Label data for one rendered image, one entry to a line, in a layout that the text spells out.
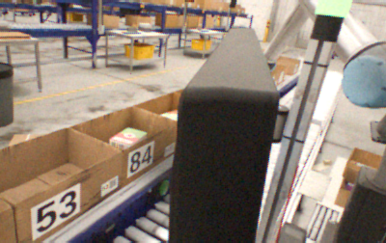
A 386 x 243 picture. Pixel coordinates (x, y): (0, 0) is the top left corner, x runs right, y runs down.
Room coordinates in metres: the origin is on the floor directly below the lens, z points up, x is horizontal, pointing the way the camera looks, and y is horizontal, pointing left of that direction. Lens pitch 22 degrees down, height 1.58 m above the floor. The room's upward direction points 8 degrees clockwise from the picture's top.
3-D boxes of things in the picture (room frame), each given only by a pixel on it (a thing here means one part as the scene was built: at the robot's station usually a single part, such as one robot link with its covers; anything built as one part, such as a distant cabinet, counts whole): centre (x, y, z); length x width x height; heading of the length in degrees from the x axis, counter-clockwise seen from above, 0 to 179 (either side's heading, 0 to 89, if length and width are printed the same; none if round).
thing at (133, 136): (1.26, 0.31, 0.92); 0.16 x 0.11 x 0.07; 164
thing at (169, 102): (1.53, 0.12, 0.96); 0.39 x 0.29 x 0.17; 154
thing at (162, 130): (1.18, 0.29, 0.96); 0.39 x 0.29 x 0.17; 154
